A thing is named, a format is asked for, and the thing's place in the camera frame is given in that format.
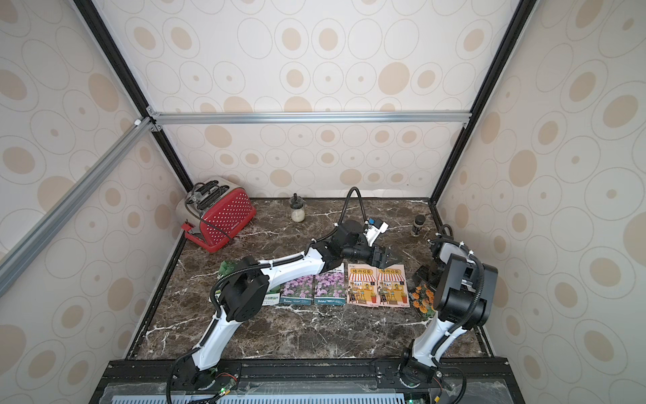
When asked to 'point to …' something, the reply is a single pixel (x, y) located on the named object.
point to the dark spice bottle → (420, 220)
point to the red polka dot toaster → (214, 210)
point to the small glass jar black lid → (298, 208)
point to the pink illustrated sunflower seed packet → (362, 284)
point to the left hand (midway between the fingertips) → (403, 259)
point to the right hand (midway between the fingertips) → (438, 292)
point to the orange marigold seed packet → (423, 300)
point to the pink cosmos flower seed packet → (299, 291)
